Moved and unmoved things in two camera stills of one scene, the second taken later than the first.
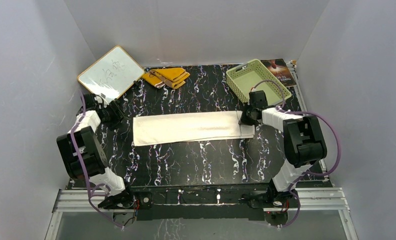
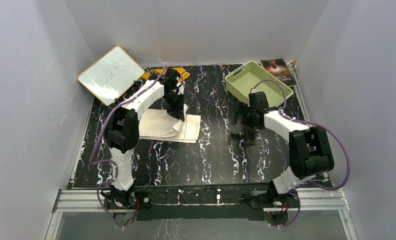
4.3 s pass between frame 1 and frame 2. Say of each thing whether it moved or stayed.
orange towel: stayed
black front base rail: stayed
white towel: moved
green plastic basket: stayed
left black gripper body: moved
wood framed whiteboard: stayed
